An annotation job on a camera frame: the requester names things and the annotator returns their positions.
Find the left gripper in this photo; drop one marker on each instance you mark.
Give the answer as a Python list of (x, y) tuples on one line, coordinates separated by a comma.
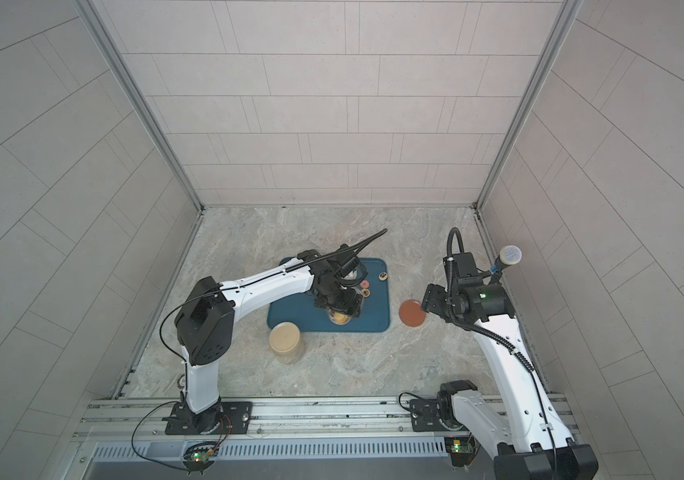
[(347, 305)]

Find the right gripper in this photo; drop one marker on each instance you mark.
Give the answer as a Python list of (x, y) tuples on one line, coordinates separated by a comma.
[(431, 300)]

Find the clear cookie jar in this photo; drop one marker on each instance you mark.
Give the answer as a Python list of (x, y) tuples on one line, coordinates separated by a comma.
[(345, 306)]

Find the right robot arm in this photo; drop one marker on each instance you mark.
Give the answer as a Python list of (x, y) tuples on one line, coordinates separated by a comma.
[(529, 440)]

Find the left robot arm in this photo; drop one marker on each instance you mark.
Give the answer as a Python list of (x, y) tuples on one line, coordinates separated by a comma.
[(205, 322)]

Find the beige lid jar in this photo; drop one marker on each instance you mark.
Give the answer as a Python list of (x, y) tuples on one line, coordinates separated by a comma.
[(286, 342)]

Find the blue tray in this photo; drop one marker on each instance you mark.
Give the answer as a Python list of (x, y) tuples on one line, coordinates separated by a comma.
[(374, 317)]

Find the right circuit board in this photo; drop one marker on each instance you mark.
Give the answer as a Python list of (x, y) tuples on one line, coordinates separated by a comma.
[(462, 451)]

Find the circuit board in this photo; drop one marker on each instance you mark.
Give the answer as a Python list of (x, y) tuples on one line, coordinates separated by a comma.
[(462, 451), (199, 457)]

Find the left circuit board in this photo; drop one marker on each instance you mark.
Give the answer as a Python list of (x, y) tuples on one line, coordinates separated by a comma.
[(199, 457)]

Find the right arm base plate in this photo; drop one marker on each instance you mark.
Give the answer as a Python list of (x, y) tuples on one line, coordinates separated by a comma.
[(426, 416)]

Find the aluminium rail frame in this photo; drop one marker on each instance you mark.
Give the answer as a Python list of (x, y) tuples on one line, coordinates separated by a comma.
[(287, 438)]

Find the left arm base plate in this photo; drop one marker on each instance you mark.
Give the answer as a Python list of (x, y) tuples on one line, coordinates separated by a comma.
[(220, 419)]

